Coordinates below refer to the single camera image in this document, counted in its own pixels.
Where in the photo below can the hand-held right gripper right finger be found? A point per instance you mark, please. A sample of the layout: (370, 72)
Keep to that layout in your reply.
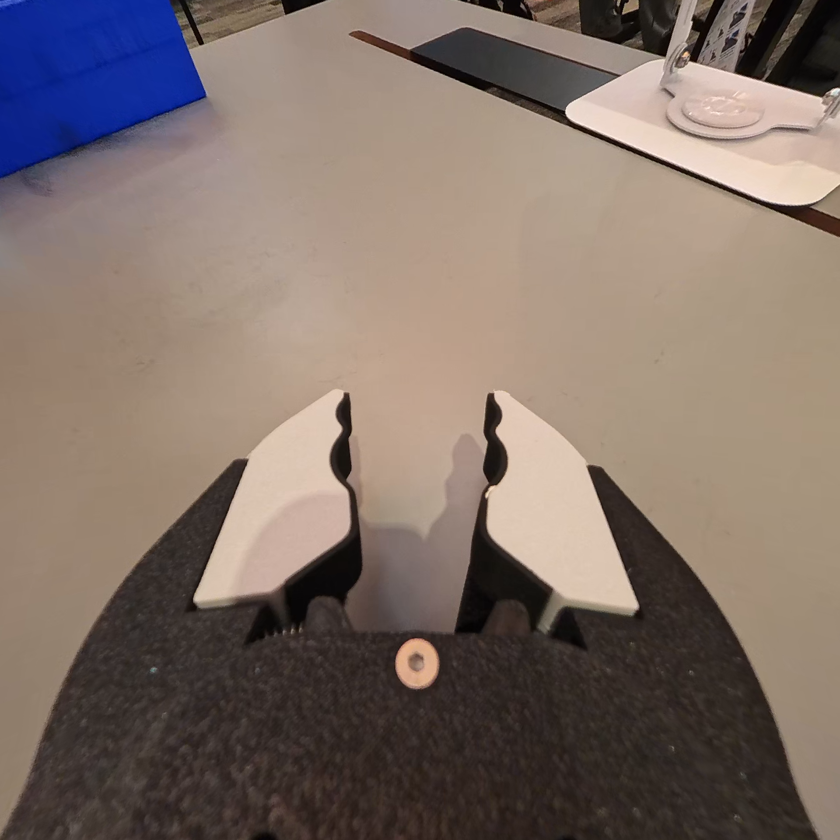
(558, 525)

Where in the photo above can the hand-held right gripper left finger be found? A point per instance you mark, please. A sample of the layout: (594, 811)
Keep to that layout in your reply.
(275, 525)

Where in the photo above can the blue plastic bin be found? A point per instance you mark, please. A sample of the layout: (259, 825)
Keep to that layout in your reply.
(85, 72)

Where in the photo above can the white document stand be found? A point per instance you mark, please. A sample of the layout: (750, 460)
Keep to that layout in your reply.
(754, 164)

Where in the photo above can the black flat table panel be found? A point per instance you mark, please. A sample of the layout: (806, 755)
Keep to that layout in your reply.
(512, 65)

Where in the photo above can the printed instruction sheet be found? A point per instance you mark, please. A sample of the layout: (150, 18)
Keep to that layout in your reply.
(722, 33)

